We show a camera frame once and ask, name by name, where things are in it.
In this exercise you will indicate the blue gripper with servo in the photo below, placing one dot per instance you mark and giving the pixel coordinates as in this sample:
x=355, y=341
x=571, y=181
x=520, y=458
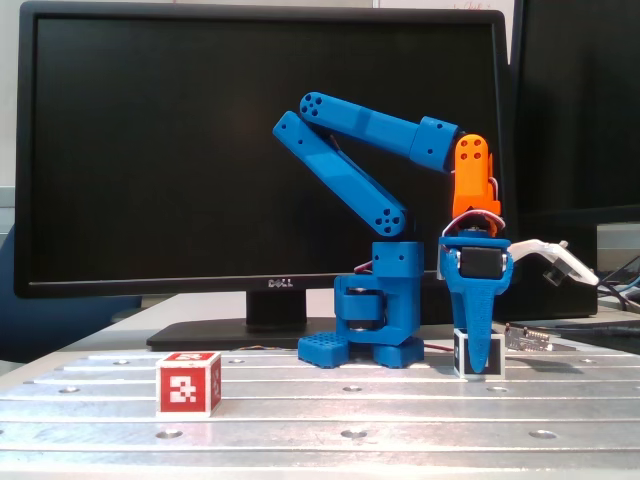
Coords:
x=474, y=263

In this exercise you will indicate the black cube with number five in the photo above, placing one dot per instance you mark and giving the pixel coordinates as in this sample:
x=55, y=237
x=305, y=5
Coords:
x=495, y=357

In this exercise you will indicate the red cube with white marker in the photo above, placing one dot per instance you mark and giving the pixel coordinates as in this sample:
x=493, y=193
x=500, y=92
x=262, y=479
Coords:
x=182, y=390

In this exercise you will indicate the small circuit board with pins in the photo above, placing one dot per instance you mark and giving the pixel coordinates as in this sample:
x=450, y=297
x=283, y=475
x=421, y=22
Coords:
x=525, y=341

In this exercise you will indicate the black flat pad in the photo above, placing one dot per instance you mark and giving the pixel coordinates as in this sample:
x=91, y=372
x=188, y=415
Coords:
x=610, y=345

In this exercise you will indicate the black unbranded monitor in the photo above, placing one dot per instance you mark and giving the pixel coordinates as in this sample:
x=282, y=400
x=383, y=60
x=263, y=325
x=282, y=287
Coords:
x=575, y=100

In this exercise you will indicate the black Dell monitor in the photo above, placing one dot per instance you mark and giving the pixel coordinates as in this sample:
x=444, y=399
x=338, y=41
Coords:
x=150, y=150

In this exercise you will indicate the white camera mount with board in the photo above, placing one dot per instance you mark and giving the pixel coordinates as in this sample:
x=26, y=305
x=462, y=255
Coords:
x=537, y=246

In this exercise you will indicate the aluminium slotted base plate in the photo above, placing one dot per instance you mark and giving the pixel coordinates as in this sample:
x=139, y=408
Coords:
x=320, y=410

